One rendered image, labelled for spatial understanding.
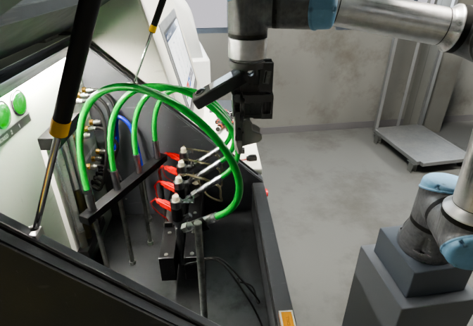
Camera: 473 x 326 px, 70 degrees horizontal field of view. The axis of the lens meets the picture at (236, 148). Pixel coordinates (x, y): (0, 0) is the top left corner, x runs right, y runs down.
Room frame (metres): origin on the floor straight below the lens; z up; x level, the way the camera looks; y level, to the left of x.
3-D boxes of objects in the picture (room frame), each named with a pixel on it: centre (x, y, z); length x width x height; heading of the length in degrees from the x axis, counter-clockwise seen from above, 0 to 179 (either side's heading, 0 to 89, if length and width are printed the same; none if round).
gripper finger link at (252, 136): (0.65, -0.03, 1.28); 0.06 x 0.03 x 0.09; 93
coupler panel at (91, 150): (0.88, 0.42, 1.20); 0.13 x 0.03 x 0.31; 3
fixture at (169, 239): (0.77, 0.15, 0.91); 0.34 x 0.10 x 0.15; 3
